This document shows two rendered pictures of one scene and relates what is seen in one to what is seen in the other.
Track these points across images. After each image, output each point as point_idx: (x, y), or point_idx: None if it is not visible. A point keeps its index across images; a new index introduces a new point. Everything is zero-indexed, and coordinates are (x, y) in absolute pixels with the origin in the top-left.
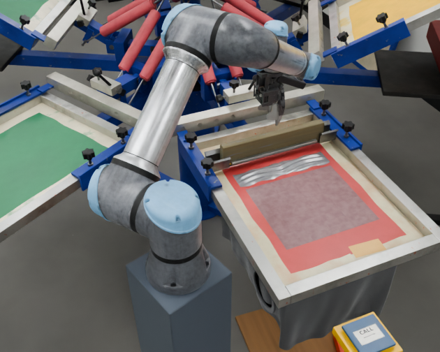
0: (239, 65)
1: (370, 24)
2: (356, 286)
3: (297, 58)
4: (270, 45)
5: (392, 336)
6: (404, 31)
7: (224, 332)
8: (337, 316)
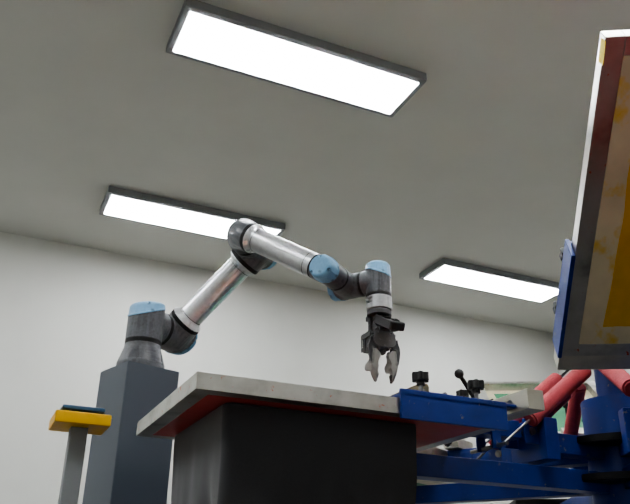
0: (230, 245)
1: None
2: (197, 494)
3: (287, 249)
4: (237, 225)
5: (74, 411)
6: (568, 254)
7: (115, 436)
8: None
